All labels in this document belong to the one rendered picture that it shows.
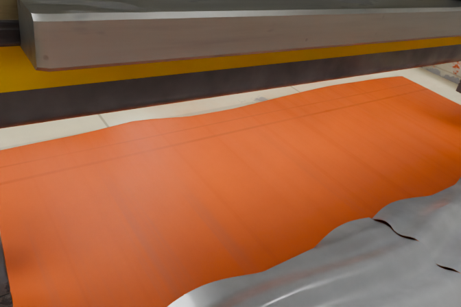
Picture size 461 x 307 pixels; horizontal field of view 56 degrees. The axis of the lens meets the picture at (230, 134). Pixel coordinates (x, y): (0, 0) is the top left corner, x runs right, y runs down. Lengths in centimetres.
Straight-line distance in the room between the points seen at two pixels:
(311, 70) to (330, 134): 16
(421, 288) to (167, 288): 11
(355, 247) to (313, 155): 8
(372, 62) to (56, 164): 17
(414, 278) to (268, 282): 7
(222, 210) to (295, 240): 4
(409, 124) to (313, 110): 8
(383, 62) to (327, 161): 11
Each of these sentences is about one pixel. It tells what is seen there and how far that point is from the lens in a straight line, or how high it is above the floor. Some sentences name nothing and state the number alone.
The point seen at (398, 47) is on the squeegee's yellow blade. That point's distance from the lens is 19.
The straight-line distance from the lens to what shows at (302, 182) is 26.
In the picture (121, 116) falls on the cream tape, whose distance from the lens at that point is 29.
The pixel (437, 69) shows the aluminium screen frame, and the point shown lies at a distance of 50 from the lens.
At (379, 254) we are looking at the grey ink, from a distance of 22.
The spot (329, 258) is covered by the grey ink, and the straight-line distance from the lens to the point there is 21.
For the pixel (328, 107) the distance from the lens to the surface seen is 35.
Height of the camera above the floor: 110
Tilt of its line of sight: 30 degrees down
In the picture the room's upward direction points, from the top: 9 degrees clockwise
